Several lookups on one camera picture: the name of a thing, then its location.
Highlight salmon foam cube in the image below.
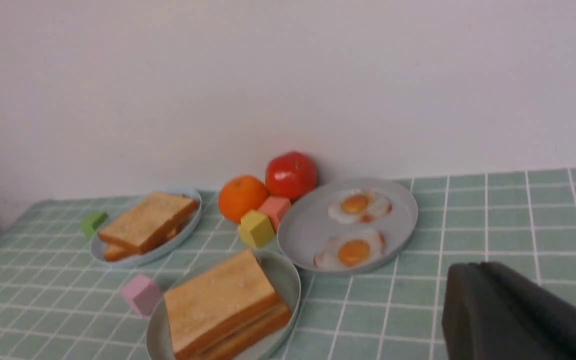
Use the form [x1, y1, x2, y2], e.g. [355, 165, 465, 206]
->
[258, 196, 291, 233]

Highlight yellow foam cube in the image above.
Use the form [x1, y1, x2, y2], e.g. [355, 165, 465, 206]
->
[237, 210, 275, 249]

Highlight toast slice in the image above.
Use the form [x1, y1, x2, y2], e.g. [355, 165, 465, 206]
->
[103, 225, 185, 262]
[163, 249, 286, 360]
[97, 191, 199, 255]
[190, 301, 293, 360]

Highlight fried egg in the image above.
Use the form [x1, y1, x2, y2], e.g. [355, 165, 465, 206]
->
[327, 188, 393, 224]
[313, 228, 386, 271]

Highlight red tomato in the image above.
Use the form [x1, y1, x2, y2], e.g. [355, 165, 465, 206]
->
[265, 151, 318, 203]

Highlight orange fruit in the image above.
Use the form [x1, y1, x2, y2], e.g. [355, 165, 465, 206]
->
[217, 174, 270, 224]

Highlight back fried egg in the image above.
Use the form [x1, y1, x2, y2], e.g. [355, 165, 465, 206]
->
[327, 188, 393, 224]

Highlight front fried egg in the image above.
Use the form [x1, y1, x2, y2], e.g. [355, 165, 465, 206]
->
[313, 228, 386, 271]

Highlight grey egg plate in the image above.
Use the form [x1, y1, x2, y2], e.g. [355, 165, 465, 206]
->
[277, 178, 419, 275]

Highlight green serving plate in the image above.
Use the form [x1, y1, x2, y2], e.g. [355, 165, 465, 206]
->
[146, 249, 302, 360]

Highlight light blue bread plate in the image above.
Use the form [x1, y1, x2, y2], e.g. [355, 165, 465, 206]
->
[89, 186, 203, 270]

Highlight pink foam cube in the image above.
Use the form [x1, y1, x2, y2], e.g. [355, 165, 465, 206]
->
[119, 273, 163, 318]

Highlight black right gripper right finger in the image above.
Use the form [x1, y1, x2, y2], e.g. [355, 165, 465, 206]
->
[478, 262, 576, 360]

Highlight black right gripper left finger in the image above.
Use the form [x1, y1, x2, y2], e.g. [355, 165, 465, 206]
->
[442, 263, 569, 360]

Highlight green foam cube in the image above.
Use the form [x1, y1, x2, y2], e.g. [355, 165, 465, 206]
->
[79, 210, 108, 240]

